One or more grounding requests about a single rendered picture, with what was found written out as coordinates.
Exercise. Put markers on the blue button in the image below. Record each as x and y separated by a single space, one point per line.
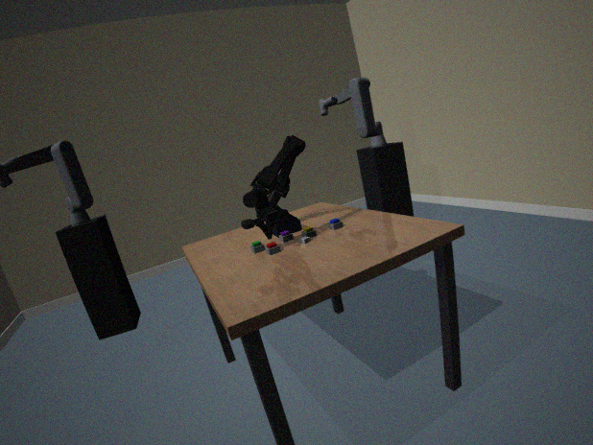
335 224

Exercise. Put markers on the red button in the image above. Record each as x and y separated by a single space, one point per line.
272 248

